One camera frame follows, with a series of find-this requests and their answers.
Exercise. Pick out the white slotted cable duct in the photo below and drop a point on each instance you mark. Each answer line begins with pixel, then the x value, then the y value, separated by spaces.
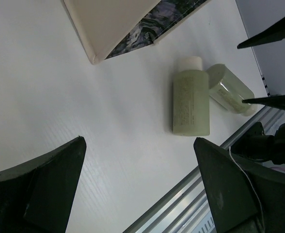
pixel 202 224

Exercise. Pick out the cream canvas tote bag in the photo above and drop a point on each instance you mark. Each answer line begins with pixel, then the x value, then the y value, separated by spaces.
pixel 109 28

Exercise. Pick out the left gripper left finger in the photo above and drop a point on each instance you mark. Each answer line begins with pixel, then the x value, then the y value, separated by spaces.
pixel 37 196

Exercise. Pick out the pale green bottle white cap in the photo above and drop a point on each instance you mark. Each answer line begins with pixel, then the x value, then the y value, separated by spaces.
pixel 191 98

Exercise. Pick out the aluminium mounting rail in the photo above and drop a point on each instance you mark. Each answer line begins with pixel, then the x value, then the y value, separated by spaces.
pixel 176 209

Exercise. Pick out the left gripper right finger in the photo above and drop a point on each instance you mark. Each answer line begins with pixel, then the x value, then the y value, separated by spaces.
pixel 243 196

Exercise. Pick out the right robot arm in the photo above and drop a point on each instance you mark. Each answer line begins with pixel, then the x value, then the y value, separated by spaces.
pixel 266 147

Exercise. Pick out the olive green clear bottle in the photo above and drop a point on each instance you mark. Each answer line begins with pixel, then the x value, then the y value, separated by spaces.
pixel 229 91

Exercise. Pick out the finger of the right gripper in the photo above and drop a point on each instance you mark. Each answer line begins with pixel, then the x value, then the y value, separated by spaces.
pixel 277 101
pixel 274 33

